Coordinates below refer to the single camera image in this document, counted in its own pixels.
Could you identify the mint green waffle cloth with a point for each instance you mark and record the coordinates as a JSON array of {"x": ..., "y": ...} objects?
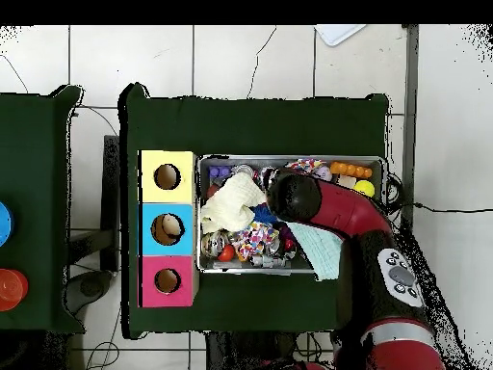
[{"x": 319, "y": 250}]

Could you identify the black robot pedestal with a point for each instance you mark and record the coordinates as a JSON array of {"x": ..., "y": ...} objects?
[{"x": 246, "y": 354}]

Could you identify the brown toy football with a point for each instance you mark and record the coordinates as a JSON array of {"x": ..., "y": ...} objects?
[{"x": 212, "y": 191}]

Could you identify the dark green side table cloth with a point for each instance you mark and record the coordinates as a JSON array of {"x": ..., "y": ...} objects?
[{"x": 34, "y": 173}]

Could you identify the orange plastic toy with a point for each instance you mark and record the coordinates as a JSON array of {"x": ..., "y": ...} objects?
[{"x": 350, "y": 170}]

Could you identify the wooden box with three holes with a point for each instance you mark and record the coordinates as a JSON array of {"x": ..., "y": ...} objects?
[{"x": 167, "y": 235}]

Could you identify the cream waffle cloth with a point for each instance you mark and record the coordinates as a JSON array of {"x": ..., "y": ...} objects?
[{"x": 231, "y": 204}]

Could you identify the black metal stand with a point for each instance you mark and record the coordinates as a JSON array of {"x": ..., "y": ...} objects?
[{"x": 111, "y": 192}]

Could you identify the crumpled colourful spotted cloth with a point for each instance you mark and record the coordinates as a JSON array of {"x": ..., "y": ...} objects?
[{"x": 256, "y": 239}]

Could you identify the yellow tennis ball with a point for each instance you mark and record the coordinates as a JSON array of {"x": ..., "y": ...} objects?
[{"x": 364, "y": 189}]

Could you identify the blue round lid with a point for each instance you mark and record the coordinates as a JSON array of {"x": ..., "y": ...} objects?
[{"x": 5, "y": 224}]

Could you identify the large colourful spotted cloth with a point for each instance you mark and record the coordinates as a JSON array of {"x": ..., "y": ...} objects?
[{"x": 304, "y": 165}]

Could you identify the white tray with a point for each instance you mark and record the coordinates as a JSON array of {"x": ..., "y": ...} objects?
[{"x": 339, "y": 32}]

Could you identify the crushed silver can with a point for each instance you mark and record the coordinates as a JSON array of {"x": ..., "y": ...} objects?
[{"x": 213, "y": 243}]

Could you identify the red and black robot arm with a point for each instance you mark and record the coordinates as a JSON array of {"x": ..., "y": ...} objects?
[{"x": 346, "y": 208}]

